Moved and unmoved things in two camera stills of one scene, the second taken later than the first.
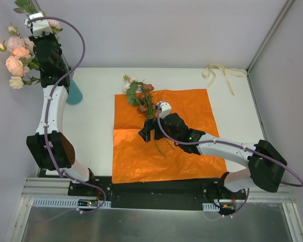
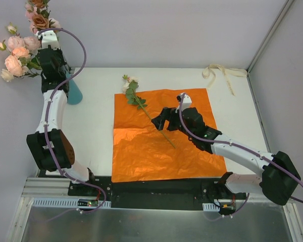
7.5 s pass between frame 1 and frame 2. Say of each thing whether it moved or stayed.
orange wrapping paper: stayed
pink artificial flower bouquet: moved
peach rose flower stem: stayed
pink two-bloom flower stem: stayed
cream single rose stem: moved
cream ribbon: stayed
